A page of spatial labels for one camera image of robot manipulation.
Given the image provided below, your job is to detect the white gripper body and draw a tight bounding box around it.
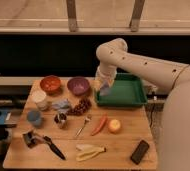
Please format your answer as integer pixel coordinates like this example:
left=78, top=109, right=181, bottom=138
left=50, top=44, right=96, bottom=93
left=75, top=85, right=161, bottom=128
left=95, top=65, right=117, bottom=84

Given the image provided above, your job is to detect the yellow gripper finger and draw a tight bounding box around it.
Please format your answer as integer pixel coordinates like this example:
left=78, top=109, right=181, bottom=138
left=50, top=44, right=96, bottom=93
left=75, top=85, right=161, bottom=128
left=94, top=79, right=102, bottom=91
left=107, top=80, right=114, bottom=88

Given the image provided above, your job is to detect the blue sponge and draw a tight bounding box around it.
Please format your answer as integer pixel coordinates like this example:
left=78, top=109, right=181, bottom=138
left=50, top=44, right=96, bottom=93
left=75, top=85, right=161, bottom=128
left=99, top=84, right=111, bottom=96

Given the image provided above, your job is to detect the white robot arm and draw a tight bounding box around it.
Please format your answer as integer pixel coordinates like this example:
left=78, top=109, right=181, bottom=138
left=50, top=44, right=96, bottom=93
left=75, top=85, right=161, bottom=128
left=95, top=38, right=190, bottom=171

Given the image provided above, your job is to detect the small metal cup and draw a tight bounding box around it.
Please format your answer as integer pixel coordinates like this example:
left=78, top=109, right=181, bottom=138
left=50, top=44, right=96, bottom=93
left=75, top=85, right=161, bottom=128
left=54, top=113, right=67, bottom=129

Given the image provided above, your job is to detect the white paper cup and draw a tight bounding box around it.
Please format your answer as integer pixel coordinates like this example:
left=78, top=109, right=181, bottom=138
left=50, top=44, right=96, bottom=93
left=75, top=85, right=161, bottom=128
left=31, top=90, right=48, bottom=110

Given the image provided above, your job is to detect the blue plastic cup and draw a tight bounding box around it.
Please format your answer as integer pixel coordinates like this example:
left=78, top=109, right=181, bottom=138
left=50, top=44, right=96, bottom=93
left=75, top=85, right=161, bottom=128
left=27, top=110, right=42, bottom=127

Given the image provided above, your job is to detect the purple bowl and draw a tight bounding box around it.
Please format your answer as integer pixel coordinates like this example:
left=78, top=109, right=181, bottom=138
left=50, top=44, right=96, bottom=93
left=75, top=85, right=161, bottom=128
left=67, top=76, right=90, bottom=96

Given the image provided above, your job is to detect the green plastic tray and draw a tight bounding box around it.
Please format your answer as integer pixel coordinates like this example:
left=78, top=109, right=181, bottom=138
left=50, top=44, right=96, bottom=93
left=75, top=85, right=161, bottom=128
left=95, top=73, right=147, bottom=107

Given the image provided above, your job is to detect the bunch of red grapes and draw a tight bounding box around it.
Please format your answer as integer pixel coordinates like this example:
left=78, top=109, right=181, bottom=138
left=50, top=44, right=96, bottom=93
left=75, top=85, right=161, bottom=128
left=67, top=98, right=92, bottom=116

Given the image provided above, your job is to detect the metal fork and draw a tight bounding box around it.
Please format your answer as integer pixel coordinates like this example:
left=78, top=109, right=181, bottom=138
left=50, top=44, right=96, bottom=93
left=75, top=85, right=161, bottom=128
left=74, top=115, right=92, bottom=139

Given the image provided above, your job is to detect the orange carrot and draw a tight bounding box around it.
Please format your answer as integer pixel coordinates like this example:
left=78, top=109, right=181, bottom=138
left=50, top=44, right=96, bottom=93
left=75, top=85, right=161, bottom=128
left=91, top=115, right=108, bottom=136

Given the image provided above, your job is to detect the crumpled blue cloth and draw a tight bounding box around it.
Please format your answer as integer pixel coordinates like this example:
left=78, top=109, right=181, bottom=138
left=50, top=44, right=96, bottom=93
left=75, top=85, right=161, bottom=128
left=52, top=99, right=71, bottom=113

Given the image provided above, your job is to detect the yellow orange fruit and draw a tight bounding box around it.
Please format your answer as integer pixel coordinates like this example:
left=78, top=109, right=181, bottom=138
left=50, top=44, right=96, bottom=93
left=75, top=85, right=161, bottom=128
left=108, top=119, right=121, bottom=133

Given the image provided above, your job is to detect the orange bowl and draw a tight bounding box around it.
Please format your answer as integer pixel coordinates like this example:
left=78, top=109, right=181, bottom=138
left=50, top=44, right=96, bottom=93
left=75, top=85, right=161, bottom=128
left=40, top=75, right=61, bottom=94

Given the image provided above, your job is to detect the wooden table board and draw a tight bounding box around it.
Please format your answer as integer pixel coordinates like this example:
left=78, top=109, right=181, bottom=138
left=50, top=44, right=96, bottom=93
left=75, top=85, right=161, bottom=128
left=2, top=78, right=160, bottom=171

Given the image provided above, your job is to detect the yellow banana peel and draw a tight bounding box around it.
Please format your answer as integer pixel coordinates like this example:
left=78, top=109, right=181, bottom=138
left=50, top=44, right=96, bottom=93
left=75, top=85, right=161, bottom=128
left=76, top=144, right=106, bottom=162

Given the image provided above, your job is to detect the black smartphone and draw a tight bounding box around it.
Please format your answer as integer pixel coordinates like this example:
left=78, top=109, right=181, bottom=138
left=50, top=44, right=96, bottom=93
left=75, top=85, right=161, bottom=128
left=130, top=140, right=149, bottom=164

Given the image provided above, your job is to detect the black metal clip tool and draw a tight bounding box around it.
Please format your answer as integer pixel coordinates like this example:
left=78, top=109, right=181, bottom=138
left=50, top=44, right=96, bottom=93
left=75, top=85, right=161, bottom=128
left=23, top=131, right=45, bottom=148

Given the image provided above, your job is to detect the blue box on left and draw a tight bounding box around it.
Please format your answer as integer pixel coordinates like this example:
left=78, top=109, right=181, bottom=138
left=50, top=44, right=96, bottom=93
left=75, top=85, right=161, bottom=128
left=0, top=109, right=21, bottom=127

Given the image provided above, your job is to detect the black handled knife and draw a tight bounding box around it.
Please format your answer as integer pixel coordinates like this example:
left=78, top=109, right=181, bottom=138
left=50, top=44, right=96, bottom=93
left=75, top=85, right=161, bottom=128
left=43, top=136, right=66, bottom=160

